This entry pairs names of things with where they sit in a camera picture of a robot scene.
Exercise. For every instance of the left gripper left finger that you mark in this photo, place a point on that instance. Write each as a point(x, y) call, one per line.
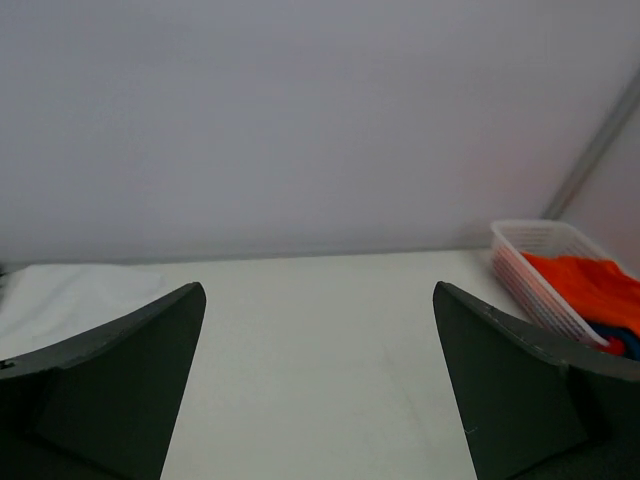
point(102, 404)

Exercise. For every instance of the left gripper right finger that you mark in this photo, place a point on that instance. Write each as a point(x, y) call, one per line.
point(533, 404)

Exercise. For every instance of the white t shirt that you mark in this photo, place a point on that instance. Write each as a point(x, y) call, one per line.
point(42, 305)

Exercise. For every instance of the blue t shirt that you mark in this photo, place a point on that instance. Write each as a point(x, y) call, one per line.
point(621, 342)

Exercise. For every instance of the orange t shirt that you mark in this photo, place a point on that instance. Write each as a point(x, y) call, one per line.
point(598, 290)

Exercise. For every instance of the white plastic laundry basket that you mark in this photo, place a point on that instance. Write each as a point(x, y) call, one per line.
point(511, 240)

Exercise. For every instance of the right aluminium frame post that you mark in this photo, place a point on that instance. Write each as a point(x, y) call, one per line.
point(595, 150)

